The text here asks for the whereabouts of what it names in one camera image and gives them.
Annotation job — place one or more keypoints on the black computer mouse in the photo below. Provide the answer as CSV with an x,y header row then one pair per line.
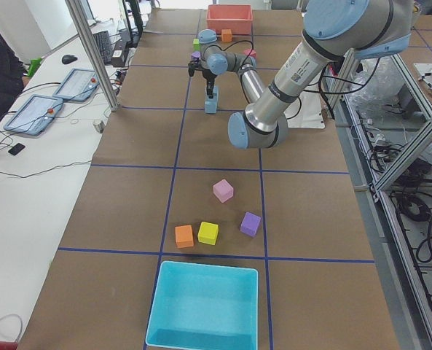
x,y
67,59

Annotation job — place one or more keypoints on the orange block right side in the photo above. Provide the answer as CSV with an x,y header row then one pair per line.
x,y
226,35

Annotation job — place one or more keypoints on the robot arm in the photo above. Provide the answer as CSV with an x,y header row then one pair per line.
x,y
372,29

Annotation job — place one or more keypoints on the teach pendant near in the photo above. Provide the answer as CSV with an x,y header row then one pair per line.
x,y
35,115

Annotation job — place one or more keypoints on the magenta block lone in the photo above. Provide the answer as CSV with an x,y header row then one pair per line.
x,y
251,53

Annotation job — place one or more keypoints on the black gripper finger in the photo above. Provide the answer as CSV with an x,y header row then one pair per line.
x,y
209,90

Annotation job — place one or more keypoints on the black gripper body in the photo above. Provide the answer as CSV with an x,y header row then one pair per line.
x,y
209,76

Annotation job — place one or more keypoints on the black keyboard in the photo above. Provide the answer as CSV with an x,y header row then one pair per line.
x,y
103,43

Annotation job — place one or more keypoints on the blue tray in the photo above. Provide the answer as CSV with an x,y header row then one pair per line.
x,y
199,306

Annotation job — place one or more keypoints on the orange block left side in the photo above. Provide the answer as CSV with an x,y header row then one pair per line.
x,y
184,236

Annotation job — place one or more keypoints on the purple block left side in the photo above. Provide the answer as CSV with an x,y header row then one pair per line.
x,y
250,224

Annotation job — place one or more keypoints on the yellow block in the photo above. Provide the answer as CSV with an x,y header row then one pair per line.
x,y
208,233

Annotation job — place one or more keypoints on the aluminium frame post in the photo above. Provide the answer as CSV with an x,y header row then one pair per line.
x,y
86,37

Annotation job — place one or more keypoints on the teach pendant far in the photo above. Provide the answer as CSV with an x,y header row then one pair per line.
x,y
78,86

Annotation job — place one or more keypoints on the black phone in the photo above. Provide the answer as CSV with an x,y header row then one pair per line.
x,y
16,149

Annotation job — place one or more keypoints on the orange block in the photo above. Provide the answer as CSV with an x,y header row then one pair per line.
x,y
184,236
226,35

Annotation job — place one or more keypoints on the light pink block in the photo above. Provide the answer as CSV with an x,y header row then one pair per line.
x,y
223,190

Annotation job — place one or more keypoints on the light blue block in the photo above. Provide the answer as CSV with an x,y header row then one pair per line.
x,y
213,98
210,107

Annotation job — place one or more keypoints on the green block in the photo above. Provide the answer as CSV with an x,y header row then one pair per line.
x,y
196,44

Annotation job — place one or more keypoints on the teach pendant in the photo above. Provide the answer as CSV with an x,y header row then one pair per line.
x,y
78,86
35,115

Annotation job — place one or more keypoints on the pink tray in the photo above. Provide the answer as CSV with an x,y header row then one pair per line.
x,y
236,17

